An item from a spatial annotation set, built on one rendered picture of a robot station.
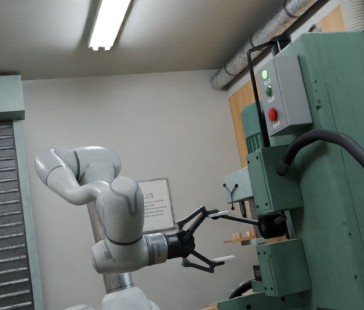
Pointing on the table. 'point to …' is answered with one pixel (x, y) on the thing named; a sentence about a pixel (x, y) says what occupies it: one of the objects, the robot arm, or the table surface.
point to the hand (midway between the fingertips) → (227, 235)
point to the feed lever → (263, 224)
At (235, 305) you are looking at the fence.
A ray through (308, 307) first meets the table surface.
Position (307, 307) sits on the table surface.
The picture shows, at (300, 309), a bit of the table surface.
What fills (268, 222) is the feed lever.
